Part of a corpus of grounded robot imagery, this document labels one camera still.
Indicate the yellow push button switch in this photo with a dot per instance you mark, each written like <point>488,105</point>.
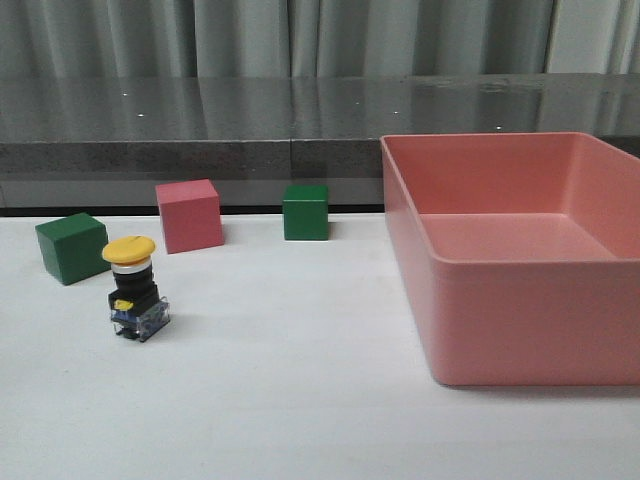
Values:
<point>137,310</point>

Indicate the right green wooden cube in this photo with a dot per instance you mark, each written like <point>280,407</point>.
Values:
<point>305,212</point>

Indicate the green wooden cube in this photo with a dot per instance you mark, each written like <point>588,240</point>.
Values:
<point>305,212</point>
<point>71,247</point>

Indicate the pink wooden cube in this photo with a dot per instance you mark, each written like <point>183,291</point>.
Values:
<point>190,215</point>

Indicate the pink plastic bin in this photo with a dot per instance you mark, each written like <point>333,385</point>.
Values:
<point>519,255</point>

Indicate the dark glossy counter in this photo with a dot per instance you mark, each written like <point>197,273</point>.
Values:
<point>103,145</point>

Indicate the left green wooden cube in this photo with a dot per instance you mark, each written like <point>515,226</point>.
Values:
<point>71,247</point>

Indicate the grey curtain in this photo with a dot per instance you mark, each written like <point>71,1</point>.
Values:
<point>279,39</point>

